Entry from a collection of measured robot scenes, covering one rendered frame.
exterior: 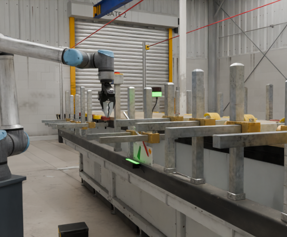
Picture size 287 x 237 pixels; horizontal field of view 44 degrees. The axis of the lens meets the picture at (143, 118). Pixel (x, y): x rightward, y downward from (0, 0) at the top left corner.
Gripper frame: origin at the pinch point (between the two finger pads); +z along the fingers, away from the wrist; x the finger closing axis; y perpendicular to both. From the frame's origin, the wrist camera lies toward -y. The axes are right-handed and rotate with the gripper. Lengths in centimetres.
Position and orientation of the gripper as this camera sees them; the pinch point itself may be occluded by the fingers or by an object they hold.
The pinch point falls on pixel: (107, 115)
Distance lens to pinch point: 199.8
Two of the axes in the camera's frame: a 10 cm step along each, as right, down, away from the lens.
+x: -9.1, 0.3, -4.2
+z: 0.1, 10.0, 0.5
